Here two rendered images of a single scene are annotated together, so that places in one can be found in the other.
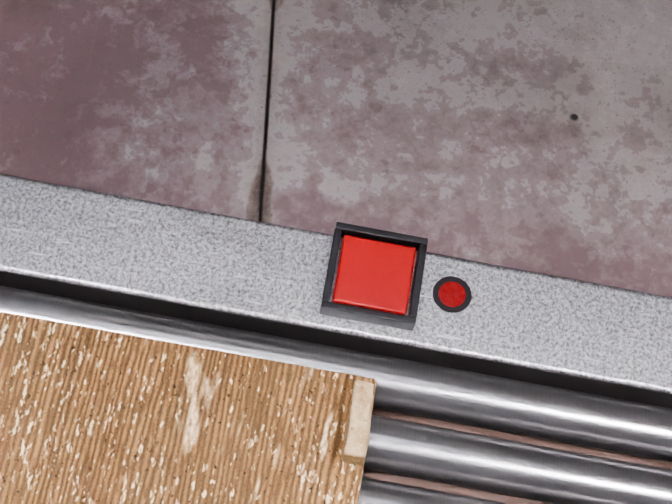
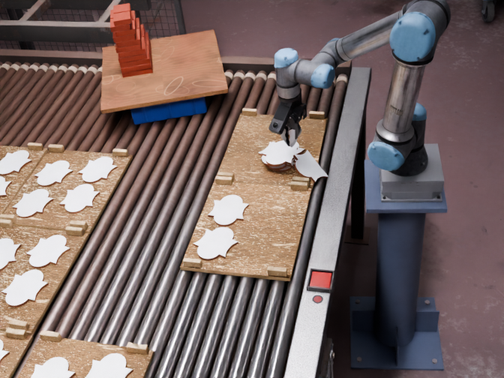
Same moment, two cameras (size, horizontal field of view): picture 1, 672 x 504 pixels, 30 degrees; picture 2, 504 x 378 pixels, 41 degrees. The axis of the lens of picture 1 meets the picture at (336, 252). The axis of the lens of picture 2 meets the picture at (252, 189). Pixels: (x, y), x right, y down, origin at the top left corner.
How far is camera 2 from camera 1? 1.64 m
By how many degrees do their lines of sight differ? 60
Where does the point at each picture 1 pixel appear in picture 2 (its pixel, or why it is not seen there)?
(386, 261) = (324, 281)
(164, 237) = (330, 241)
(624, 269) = not seen: outside the picture
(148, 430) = (277, 237)
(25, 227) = (331, 217)
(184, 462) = (269, 244)
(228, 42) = not seen: outside the picture
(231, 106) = not seen: outside the picture
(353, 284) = (317, 274)
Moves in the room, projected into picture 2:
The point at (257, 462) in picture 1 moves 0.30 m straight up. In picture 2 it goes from (269, 256) to (260, 184)
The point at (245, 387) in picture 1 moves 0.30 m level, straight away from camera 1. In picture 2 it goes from (287, 253) to (385, 251)
